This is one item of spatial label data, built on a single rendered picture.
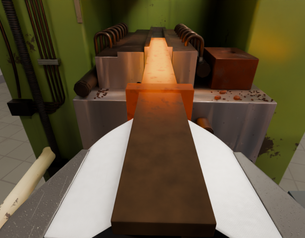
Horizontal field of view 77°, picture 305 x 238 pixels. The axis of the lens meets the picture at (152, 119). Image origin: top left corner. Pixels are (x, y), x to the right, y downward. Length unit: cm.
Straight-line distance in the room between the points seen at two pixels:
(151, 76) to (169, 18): 70
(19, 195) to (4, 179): 113
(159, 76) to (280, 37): 47
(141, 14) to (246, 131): 62
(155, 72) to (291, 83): 53
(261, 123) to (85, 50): 45
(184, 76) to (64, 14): 33
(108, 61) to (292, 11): 44
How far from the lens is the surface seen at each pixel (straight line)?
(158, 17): 86
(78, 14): 55
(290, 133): 77
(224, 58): 41
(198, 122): 37
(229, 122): 40
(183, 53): 39
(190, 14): 87
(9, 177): 176
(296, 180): 177
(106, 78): 41
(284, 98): 68
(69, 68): 59
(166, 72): 19
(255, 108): 40
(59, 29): 58
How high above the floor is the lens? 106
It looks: 30 degrees down
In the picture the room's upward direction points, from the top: straight up
